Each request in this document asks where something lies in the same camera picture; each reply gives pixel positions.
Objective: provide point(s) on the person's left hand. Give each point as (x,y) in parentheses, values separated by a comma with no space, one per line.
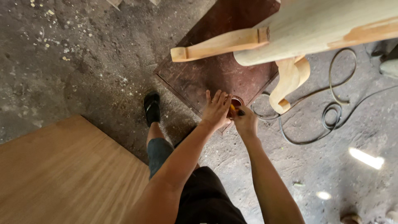
(216,113)

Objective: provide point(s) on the person's right hand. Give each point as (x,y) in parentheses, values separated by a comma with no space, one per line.
(247,124)

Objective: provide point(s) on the person's right fingers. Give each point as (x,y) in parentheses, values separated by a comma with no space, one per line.
(240,112)

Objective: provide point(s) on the round rusty tin can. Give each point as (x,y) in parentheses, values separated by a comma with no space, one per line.
(237,101)

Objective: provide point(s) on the dark brown wooden board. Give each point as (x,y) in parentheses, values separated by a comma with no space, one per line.
(202,77)

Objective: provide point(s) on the person's bare lower leg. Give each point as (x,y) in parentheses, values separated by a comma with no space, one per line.
(154,132)

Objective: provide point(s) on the black sandal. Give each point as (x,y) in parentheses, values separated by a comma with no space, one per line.
(152,107)

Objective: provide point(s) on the person's grey trouser leg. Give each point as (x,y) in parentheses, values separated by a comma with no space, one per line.
(159,155)

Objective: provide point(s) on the person's black shirt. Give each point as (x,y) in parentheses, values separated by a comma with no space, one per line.
(205,199)

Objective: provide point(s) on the pale wood scrap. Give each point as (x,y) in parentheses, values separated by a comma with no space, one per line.
(114,3)
(154,2)

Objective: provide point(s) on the brown rounded object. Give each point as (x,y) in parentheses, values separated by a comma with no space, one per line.
(351,219)

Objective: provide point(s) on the dark grey object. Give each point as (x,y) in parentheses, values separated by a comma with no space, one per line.
(388,62)

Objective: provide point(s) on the pale rounded object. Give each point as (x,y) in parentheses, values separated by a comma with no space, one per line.
(392,217)

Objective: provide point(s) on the light brown plywood sheet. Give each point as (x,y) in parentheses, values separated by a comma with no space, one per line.
(62,174)

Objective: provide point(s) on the carved pale wooden furniture frame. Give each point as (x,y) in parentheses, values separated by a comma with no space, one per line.
(311,28)

